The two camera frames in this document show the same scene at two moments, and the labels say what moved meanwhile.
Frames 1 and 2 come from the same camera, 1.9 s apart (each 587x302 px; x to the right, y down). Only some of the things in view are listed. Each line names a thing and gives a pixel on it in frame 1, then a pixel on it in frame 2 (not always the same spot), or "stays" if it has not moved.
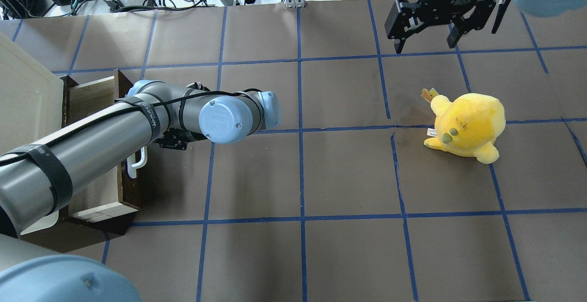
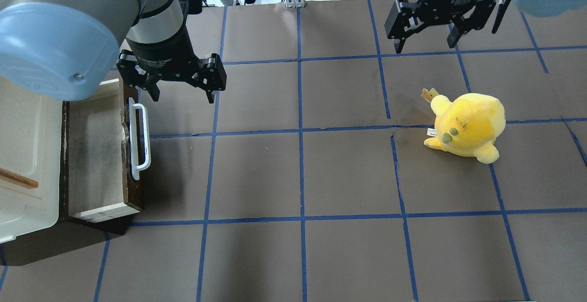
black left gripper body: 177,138 -> 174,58
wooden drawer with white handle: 121,191 stays
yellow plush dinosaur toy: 468,125 stays
